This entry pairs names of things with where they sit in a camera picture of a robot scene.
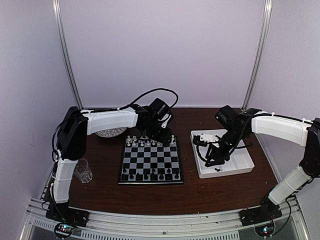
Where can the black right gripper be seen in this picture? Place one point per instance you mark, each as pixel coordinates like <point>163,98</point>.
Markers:
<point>217,154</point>

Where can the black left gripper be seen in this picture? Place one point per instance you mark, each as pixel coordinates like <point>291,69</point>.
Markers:
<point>163,139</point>

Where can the black white chessboard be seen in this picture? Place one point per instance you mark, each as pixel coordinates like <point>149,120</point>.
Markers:
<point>142,159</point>

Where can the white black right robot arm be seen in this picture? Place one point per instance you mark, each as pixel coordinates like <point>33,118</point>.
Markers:
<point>296,140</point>

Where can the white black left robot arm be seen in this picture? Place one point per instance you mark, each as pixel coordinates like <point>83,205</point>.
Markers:
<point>78,124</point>

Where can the floral ceramic plate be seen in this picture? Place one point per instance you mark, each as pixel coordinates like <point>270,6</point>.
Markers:
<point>111,133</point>

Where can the clear drinking glass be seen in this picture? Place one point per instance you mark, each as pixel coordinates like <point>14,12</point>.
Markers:
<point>83,171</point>

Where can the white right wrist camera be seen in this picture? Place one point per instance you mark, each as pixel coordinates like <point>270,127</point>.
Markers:
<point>203,140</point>

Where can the front aluminium rail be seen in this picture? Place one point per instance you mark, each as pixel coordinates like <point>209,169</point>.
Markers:
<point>207,226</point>

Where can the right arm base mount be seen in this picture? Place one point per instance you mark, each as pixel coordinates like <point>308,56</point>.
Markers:
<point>260,218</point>

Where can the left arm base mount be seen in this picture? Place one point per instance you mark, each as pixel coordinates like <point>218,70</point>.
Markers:
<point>70,222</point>

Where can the right aluminium frame post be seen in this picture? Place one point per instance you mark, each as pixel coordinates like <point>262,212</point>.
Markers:
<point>263,36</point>

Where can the aluminium frame post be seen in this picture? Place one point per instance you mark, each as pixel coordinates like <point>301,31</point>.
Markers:
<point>263,36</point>
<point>65,53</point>

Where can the left aluminium frame post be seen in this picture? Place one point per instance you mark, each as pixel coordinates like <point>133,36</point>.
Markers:
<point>65,53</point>

